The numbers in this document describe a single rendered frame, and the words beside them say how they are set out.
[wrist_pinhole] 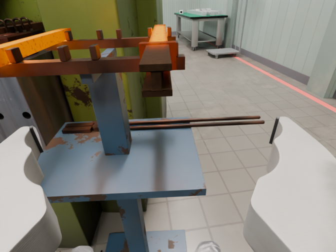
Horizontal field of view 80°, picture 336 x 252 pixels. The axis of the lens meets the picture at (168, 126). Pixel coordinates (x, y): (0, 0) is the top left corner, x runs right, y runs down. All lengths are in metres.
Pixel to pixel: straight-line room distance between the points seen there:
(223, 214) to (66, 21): 1.18
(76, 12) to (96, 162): 0.50
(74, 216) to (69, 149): 0.52
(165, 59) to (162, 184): 0.30
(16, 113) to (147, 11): 0.77
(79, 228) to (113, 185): 0.69
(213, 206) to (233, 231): 0.17
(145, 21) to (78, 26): 0.48
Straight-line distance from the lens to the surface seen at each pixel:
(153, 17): 1.19
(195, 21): 5.31
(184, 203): 1.32
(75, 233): 1.17
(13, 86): 0.73
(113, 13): 0.77
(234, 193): 1.42
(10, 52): 0.38
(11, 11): 1.32
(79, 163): 0.53
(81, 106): 0.91
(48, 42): 0.51
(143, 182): 0.44
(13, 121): 0.80
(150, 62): 0.18
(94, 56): 0.33
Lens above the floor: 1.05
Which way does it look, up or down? 31 degrees down
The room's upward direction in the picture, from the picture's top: 2 degrees counter-clockwise
